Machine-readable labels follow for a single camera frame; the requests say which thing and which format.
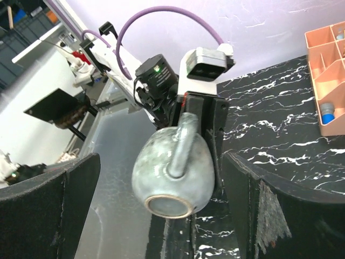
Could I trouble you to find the blue capped small bottle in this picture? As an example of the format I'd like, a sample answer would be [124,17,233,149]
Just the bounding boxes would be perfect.
[319,103,335,125]

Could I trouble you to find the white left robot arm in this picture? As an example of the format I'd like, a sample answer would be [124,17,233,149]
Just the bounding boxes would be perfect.
[80,22,234,188]

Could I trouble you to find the dark grey round mug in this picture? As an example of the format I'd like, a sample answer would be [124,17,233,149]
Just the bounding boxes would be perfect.
[132,112,215,219]

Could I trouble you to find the pink plastic file organizer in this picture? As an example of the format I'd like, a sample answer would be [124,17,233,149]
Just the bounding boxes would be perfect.
[305,22,344,136]

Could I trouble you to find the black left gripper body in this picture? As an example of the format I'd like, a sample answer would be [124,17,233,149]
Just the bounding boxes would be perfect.
[134,53,230,130]

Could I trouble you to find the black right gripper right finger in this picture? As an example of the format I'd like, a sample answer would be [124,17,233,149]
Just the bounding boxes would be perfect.
[222,152,344,258]

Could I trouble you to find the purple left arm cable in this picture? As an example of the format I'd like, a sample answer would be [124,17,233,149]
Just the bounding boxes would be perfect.
[80,6,226,81]

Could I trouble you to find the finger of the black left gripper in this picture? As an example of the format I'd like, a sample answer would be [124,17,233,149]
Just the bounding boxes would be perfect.
[204,129,223,190]

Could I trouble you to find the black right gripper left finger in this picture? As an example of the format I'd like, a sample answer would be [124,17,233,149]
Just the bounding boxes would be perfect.
[1,153,100,258]

